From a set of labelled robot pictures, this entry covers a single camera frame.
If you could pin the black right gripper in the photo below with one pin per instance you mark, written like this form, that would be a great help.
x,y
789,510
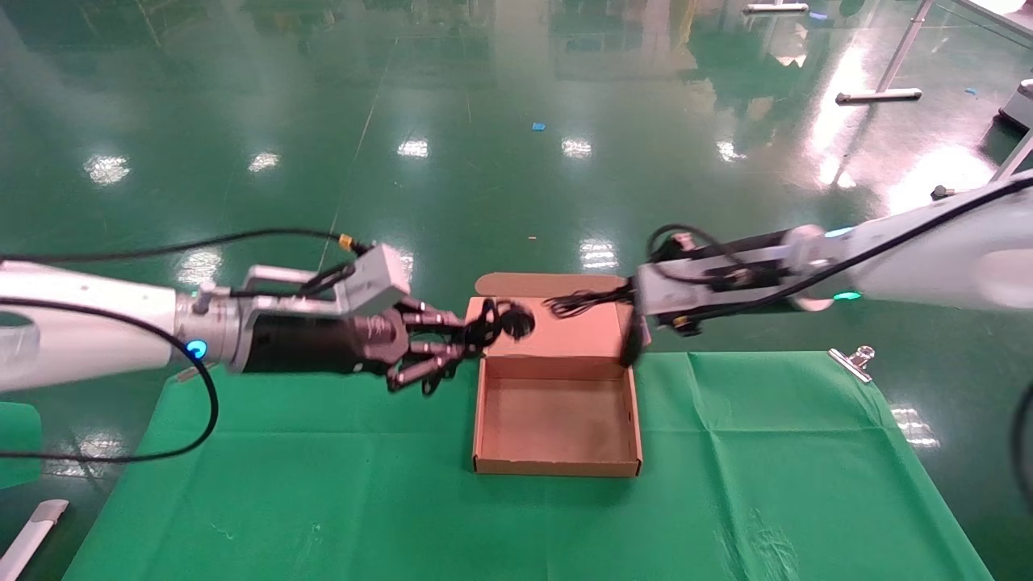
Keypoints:
x,y
742,242

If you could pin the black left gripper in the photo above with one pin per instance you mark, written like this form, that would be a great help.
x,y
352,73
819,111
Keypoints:
x,y
315,345

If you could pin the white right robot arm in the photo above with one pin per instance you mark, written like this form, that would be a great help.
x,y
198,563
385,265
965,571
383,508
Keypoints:
x,y
936,250

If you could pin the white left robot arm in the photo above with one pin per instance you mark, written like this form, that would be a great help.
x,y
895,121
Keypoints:
x,y
89,323

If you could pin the open brown cardboard box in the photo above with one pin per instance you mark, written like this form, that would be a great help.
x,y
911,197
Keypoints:
x,y
557,420

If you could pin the green table cloth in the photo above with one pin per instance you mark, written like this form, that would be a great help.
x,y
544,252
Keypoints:
x,y
363,484

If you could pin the metal table clip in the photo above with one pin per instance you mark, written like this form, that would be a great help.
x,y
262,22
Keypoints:
x,y
849,365

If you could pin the white table foot bar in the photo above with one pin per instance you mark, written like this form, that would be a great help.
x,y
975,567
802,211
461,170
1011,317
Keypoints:
x,y
775,8

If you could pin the green pad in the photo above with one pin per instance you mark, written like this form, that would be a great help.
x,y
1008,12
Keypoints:
x,y
18,444

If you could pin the grey machine base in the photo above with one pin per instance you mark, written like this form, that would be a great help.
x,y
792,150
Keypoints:
x,y
1018,109

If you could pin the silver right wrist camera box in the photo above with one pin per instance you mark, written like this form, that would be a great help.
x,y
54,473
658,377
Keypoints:
x,y
666,294

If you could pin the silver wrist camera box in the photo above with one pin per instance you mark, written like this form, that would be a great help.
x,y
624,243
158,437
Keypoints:
x,y
375,282
666,294

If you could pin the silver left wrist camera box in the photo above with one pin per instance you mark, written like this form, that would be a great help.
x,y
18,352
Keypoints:
x,y
375,282

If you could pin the white table leg frame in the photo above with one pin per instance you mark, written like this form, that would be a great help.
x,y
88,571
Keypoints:
x,y
1015,157
878,96

